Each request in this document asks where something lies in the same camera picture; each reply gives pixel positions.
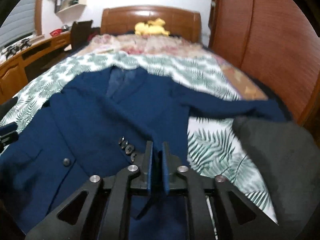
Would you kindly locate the floral quilt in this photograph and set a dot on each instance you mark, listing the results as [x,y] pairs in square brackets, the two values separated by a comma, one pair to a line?
[160,43]

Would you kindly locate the wooden louvred wardrobe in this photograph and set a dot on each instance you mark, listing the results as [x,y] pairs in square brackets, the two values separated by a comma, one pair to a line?
[270,42]

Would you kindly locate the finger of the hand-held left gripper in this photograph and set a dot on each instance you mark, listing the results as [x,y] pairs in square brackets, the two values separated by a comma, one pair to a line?
[7,133]

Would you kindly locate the red basket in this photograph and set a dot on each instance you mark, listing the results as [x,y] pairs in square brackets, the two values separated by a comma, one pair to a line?
[56,33]

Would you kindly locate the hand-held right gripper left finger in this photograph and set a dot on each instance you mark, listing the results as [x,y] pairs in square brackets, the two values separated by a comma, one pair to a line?
[149,170]

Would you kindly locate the yellow plush toy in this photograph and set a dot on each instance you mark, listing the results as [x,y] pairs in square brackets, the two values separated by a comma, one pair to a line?
[151,27]

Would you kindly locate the grey window blind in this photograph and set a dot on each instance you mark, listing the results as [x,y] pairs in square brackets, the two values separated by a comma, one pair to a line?
[17,17]

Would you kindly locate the wooden desk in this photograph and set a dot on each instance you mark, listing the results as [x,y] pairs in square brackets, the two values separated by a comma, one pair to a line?
[15,67]

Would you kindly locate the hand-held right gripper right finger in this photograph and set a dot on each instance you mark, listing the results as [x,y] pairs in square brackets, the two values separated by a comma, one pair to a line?
[165,170]

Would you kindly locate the navy blue suit jacket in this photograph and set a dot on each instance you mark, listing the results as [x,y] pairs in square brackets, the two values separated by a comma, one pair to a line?
[100,120]

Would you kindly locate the dark grey cloth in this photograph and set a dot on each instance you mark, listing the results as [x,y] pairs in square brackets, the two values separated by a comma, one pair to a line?
[282,160]

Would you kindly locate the wooden headboard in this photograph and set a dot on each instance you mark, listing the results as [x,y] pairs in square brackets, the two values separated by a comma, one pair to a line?
[125,21]

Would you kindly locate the leaf print bed sheet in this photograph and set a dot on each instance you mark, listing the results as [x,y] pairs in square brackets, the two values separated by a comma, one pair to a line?
[215,145]

